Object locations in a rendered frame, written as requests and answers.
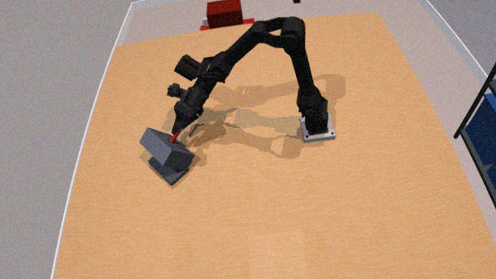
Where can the grey sloped panel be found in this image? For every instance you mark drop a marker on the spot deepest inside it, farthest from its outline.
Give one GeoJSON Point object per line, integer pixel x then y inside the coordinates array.
{"type": "Point", "coordinates": [170, 159]}

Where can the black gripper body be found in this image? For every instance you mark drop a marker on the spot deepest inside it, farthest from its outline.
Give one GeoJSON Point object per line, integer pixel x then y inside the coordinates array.
{"type": "Point", "coordinates": [193, 102]}

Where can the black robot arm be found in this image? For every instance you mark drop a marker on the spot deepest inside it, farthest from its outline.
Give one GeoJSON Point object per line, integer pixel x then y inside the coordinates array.
{"type": "Point", "coordinates": [292, 39]}

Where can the dark red peg with grey band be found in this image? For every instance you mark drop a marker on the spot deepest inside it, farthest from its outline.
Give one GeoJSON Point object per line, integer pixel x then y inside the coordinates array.
{"type": "Point", "coordinates": [174, 137]}

